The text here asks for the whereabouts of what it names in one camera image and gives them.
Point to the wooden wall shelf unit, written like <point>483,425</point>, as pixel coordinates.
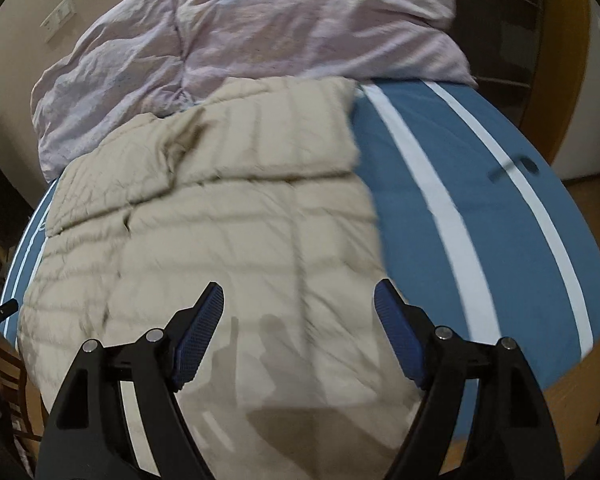
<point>555,60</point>

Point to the wooden chair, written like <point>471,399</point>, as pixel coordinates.
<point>17,385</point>

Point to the lilac crumpled duvet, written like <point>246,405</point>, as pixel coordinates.
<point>280,25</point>

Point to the blue white striped bed sheet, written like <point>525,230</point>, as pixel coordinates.
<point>420,185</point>

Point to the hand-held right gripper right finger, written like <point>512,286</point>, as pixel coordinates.
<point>397,331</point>

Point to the beige down jacket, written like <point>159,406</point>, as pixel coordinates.
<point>230,210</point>

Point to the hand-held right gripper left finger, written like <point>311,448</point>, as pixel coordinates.
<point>200,331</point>

